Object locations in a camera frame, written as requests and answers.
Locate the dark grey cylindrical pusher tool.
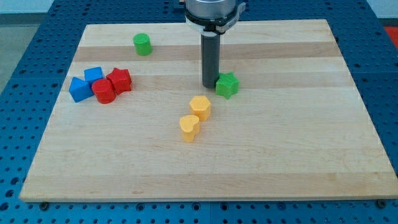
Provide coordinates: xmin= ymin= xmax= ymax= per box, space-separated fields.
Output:
xmin=201 ymin=35 xmax=220 ymax=88

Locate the green cylinder block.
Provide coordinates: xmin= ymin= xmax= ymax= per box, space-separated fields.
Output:
xmin=133 ymin=33 xmax=152 ymax=56

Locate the green star block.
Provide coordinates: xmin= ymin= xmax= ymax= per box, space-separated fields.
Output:
xmin=216 ymin=72 xmax=239 ymax=100

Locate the red star block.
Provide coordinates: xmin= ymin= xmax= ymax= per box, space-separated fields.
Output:
xmin=106 ymin=68 xmax=132 ymax=95

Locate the yellow hexagon block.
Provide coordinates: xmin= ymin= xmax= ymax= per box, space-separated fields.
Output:
xmin=189 ymin=95 xmax=211 ymax=121

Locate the yellow heart block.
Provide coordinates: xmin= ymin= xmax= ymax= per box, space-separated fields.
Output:
xmin=180 ymin=115 xmax=200 ymax=142

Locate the light wooden board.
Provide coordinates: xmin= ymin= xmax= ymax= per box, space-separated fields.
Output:
xmin=20 ymin=19 xmax=397 ymax=202

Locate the red cylinder block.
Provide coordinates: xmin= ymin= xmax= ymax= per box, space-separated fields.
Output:
xmin=91 ymin=78 xmax=116 ymax=104

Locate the blue cube block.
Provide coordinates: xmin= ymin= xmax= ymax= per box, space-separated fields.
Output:
xmin=84 ymin=67 xmax=103 ymax=85

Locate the blue triangle block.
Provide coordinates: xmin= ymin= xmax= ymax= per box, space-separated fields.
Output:
xmin=68 ymin=77 xmax=94 ymax=103

